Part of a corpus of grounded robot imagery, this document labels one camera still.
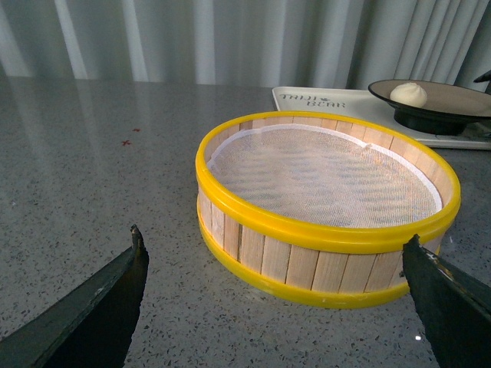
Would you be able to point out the yellow-rimmed wooden steamer basket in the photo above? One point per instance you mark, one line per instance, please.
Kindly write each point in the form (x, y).
(308, 263)

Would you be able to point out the white steamed bun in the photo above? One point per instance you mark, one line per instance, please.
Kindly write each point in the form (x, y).
(410, 94)

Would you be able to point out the white bear-print tray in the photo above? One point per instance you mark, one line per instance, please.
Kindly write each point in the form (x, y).
(361, 104)

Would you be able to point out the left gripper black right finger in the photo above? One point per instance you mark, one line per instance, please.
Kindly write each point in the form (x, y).
(453, 307)

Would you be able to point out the beige plate with black rim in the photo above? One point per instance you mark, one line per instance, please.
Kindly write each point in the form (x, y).
(448, 111)

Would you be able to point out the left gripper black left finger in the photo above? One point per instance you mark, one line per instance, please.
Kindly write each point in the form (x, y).
(93, 325)

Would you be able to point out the white mesh steamer cloth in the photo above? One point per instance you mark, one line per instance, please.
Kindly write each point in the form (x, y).
(324, 177)

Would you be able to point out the grey pleated curtain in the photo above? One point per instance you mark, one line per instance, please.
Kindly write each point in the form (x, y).
(333, 44)

